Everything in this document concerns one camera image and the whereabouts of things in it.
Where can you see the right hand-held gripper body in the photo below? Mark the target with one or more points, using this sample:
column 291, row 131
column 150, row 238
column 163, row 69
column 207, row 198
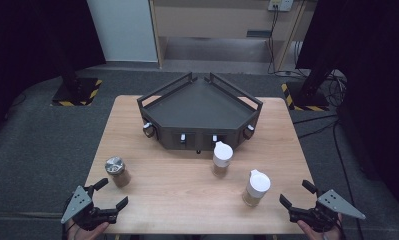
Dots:
column 333, row 204

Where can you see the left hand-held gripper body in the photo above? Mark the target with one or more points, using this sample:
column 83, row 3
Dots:
column 78, row 203

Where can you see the person's left hand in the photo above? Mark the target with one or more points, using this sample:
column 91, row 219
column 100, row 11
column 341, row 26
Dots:
column 87, row 235

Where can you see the person's right hand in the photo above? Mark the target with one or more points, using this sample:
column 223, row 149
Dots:
column 323, row 236

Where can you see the silver lid spice jar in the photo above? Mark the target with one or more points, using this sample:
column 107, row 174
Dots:
column 119, row 176

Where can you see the white lid spice jar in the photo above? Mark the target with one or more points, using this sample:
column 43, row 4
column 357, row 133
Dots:
column 256, row 188
column 222, row 158

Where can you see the black stand with striped base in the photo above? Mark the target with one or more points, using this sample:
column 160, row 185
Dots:
column 73, row 93
column 308, row 98

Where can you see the dark grey corner spice rack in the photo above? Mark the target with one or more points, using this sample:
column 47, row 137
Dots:
column 200, row 106

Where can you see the black curtain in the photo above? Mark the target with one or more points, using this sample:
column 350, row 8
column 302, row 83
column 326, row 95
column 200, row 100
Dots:
column 27, row 40
column 370, row 50

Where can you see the white panel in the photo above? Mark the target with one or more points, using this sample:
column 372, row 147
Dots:
column 123, row 30

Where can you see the light wooden cabinet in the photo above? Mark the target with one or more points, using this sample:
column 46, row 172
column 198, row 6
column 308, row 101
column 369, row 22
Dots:
column 213, row 20

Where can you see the white wall socket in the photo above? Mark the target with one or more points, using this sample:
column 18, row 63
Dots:
column 280, row 4

